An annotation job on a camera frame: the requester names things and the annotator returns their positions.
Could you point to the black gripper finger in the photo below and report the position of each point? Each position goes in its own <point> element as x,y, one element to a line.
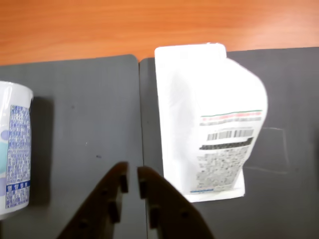
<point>172,206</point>
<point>99,199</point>

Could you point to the white refill pouch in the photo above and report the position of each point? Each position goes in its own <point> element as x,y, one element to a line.
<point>199,99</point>

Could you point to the white blue-labelled cup container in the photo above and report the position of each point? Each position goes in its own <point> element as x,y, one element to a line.
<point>15,149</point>

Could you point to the dark gray rubber mat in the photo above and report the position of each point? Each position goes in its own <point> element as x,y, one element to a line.
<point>87,112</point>
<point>286,87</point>

